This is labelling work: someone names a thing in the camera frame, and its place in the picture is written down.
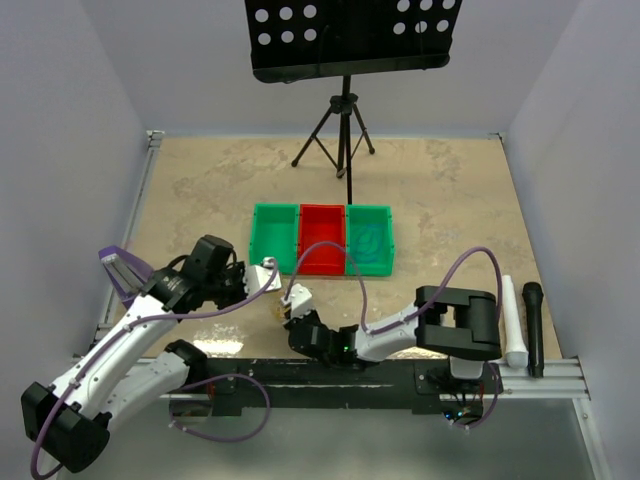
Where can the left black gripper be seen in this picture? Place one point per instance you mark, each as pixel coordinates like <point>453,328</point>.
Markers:
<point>238,270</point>

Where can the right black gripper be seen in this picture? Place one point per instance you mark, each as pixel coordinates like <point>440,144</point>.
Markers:
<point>311,314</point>

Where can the green bin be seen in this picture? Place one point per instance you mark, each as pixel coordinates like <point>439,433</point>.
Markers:
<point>275,234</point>
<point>370,239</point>

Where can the red bin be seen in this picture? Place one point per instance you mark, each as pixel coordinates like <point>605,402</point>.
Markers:
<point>318,223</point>

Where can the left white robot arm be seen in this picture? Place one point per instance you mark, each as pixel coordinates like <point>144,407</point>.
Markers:
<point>70,419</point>

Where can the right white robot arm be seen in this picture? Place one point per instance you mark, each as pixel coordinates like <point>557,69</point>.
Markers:
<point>462,324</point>

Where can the purple holder box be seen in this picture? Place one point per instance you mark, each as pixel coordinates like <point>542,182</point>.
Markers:
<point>127,272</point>

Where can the white tube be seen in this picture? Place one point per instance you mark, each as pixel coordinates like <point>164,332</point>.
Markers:
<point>516,352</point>

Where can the black microphone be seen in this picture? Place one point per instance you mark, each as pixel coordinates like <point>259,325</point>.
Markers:
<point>534,325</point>

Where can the black music stand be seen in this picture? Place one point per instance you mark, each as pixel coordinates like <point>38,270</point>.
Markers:
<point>293,41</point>

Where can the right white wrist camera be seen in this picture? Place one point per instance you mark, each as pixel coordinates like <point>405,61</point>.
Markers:
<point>297,303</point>

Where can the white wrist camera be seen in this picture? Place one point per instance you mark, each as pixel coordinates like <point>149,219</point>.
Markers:
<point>297,303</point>
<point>262,278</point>

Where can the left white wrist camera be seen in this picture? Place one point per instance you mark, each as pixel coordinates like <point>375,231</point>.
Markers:
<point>262,278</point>

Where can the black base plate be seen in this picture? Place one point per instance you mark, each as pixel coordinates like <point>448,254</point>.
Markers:
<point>422,386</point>

